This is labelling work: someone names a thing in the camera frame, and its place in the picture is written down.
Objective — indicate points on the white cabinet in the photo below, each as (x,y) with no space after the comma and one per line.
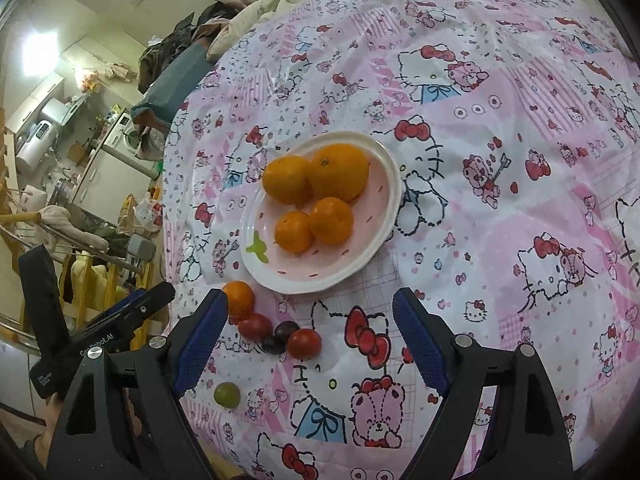
(105,185)

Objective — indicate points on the small mandarin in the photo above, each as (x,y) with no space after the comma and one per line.
(292,232)

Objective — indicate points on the dark plum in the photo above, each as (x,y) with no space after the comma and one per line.
(273,345)
(285,329)

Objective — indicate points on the left hand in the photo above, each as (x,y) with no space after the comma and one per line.
(51,413)

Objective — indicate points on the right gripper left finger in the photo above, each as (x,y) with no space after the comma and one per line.
(193,340)

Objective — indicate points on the large orange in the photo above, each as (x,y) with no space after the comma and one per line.
(338,170)

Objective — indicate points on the blue grey pillow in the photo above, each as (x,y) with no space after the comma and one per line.
(166,95)

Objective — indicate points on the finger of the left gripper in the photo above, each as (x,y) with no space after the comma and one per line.
(118,323)

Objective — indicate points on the medium orange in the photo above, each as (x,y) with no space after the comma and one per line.
(285,180)

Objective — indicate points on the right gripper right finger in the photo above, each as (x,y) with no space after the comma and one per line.
(427,338)

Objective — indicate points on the pink white plate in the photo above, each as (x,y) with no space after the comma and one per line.
(323,266)

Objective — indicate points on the small orange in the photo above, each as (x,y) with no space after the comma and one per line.
(241,301)

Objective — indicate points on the dark clothes pile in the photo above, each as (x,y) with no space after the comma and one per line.
(157,57)

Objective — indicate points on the white washing machine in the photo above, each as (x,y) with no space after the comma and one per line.
(122,142)

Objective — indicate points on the green lime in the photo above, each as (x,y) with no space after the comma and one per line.
(227,395)

